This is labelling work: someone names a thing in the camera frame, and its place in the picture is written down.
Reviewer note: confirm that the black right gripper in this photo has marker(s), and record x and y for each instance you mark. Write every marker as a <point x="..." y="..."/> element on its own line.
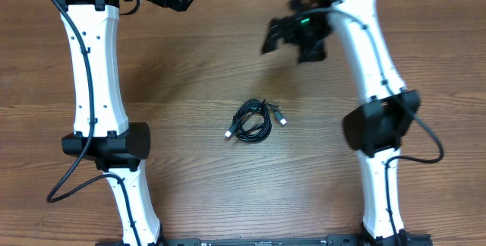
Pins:
<point x="320" y="51"/>

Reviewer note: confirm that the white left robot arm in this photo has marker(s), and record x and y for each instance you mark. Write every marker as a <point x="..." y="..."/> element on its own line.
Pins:
<point x="102" y="132"/>

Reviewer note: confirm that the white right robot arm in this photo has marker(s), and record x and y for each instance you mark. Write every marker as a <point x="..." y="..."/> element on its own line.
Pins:
<point x="386" y="106"/>

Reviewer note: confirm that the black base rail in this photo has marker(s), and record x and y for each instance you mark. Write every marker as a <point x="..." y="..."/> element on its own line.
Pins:
<point x="330" y="240"/>

